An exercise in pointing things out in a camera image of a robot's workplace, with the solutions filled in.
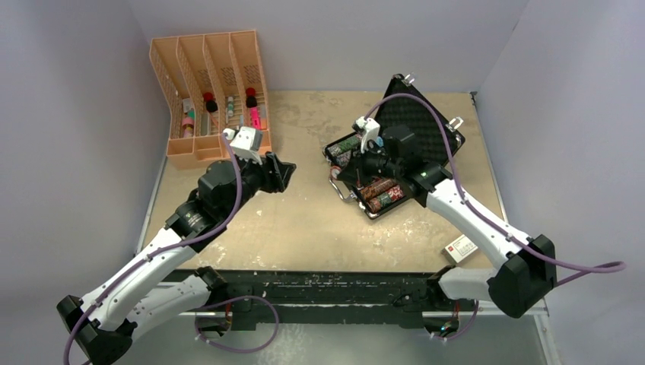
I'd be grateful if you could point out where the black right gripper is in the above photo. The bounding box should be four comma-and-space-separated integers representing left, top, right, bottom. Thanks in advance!
338, 141, 403, 189

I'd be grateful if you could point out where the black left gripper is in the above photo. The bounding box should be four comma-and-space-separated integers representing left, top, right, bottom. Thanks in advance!
221, 151, 294, 220

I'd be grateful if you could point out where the black aluminium poker case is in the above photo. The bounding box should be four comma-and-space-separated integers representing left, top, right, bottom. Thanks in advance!
322, 74, 465, 219

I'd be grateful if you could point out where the red white poker chip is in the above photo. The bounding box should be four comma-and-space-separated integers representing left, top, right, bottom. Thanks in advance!
330, 167, 341, 179

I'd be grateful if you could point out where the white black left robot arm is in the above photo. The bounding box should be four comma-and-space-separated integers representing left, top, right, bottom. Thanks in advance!
56, 152, 297, 364

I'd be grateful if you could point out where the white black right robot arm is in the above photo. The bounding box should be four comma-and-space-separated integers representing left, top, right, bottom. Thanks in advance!
335, 119, 557, 319

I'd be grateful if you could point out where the pink highlighter marker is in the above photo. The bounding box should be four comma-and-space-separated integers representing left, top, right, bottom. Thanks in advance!
249, 106, 262, 130

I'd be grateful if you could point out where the red black marker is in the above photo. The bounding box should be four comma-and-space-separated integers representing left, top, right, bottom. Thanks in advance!
245, 87, 258, 109
202, 92, 218, 113

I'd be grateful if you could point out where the peach plastic desk organizer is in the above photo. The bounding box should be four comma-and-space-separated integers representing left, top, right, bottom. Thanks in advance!
149, 30, 273, 170

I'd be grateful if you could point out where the white playing card box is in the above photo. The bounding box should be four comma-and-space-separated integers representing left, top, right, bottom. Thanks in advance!
441, 235, 478, 265

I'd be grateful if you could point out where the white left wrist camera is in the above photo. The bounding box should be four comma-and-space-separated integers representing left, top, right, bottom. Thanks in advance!
223, 126, 262, 165

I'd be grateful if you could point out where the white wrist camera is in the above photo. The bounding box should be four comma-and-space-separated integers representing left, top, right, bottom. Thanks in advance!
352, 116, 380, 153
223, 126, 262, 165

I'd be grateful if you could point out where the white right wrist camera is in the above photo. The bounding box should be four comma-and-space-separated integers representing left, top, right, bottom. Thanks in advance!
352, 116, 380, 153

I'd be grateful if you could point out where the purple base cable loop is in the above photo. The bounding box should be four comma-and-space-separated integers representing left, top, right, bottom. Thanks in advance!
193, 293, 281, 354

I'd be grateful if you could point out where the black metal base rail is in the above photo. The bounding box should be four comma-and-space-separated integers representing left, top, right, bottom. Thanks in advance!
208, 270, 475, 332

